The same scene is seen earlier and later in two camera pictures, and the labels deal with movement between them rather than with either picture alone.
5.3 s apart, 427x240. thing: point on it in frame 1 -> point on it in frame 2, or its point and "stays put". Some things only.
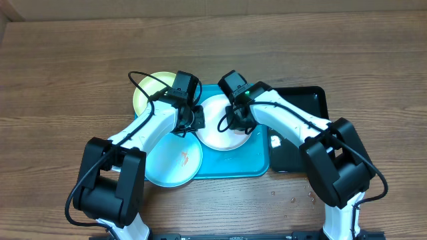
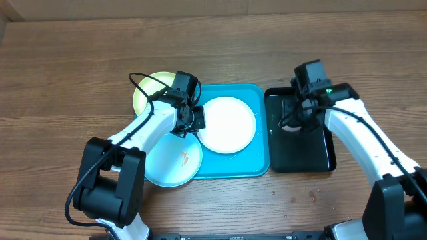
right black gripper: [236, 124] -> [291, 120]
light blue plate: [173, 161] stays put
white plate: [215, 109] stays put
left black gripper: [199, 123] stays put
